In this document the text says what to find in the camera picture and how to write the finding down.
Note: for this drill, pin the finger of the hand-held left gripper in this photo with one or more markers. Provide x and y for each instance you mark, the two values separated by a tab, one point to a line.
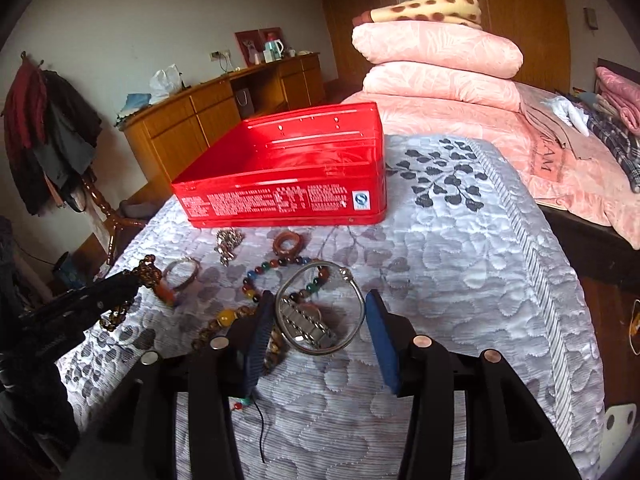
115	285

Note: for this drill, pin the plaid cloth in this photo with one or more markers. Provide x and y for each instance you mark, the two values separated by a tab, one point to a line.
615	145

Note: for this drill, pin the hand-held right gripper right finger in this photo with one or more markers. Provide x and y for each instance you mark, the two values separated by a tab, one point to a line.
382	340

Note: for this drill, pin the folded pink cloth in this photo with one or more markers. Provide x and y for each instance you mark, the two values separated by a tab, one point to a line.
620	95

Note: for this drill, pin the large silver bangle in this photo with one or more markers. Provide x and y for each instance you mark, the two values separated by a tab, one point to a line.
345	274

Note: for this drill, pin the pink bed blanket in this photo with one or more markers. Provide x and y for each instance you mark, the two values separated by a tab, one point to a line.
575	180

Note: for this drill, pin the thin silver bangle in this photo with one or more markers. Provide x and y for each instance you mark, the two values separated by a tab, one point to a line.
192	280

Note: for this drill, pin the wooden sideboard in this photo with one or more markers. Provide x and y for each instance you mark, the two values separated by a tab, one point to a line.
175	130

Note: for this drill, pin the wall power outlet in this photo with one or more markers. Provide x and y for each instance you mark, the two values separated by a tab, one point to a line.
220	55

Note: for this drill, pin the blue bin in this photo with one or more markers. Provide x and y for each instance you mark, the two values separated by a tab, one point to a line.
67	272

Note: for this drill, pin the teal cloth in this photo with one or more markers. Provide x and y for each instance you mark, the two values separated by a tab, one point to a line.
132	105

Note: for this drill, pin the white cloth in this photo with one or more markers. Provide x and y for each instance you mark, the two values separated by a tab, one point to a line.
567	110

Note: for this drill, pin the wooden coat stand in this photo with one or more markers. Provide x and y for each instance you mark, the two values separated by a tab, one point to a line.
112	220

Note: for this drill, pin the grey paper bag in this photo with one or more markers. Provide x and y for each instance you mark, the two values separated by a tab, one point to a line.
244	102

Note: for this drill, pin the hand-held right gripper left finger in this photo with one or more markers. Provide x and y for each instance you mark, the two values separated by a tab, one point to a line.
257	340

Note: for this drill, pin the red plastic bin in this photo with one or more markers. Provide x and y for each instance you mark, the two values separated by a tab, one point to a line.
280	205

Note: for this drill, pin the red picture frame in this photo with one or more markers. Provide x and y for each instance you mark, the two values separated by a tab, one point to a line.
267	32
246	47

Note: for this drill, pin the spotted yellow blanket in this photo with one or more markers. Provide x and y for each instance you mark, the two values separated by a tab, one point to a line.
440	10

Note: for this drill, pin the white plastic bag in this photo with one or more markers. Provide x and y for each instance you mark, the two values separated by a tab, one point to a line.
167	82

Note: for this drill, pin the grey quilted bedspread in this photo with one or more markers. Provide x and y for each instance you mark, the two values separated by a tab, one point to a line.
450	285

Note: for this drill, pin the teal electric kettle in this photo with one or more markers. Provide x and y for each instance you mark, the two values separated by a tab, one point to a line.
273	47

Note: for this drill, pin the wall switch box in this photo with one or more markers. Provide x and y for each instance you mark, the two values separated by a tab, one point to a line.
591	18

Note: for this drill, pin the folded pink quilt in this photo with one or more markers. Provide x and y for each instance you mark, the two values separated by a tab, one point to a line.
435	47
440	87

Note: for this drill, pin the metal watch band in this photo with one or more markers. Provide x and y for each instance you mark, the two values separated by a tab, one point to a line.
305	327

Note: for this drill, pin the hanging dark clothes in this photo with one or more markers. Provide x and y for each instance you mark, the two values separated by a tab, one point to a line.
45	125

